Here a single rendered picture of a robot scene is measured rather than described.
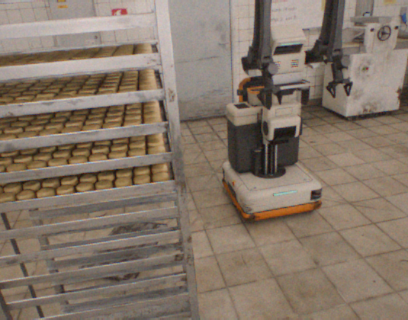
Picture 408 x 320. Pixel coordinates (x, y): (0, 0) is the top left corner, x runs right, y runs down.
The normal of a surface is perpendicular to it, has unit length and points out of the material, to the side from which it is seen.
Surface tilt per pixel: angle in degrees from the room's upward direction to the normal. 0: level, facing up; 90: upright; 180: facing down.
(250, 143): 90
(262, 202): 90
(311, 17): 90
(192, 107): 90
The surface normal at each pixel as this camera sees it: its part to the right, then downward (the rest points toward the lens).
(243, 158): 0.21, 0.40
